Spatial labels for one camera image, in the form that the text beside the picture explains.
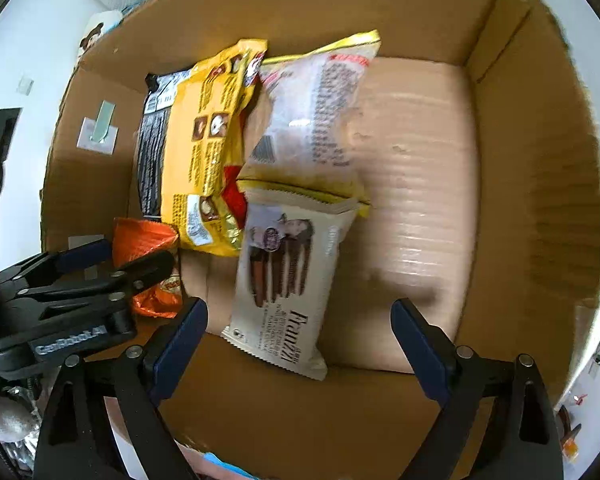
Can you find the bear print pillow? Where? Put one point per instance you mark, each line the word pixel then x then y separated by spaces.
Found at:
pixel 97 30

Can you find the yellow chocolate snack packet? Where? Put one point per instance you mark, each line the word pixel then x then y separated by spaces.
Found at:
pixel 200 170

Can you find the white wall switch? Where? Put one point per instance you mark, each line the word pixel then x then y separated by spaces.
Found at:
pixel 25 85

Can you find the translucent yellow-edged bread packet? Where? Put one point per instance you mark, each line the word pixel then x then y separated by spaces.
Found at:
pixel 310 125

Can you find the black snack packet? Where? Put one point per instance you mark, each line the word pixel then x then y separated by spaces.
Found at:
pixel 152 160

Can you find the brown cardboard box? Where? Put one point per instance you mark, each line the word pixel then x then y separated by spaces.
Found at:
pixel 430 160

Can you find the crumpled clear plastic bag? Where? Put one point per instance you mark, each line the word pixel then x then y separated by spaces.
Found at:
pixel 10 417

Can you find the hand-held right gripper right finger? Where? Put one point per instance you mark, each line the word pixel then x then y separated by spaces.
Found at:
pixel 420 345

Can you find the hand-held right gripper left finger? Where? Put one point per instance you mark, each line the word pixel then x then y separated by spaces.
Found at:
pixel 180 340

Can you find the cream wafer packet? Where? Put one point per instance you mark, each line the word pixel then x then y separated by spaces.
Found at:
pixel 280 285

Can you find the orange snack packet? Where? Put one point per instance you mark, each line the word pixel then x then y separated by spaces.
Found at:
pixel 140 237

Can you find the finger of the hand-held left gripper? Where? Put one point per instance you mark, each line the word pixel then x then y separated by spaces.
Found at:
pixel 145 267
pixel 85 255

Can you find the small orange object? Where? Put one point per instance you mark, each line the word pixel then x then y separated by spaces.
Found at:
pixel 572 450

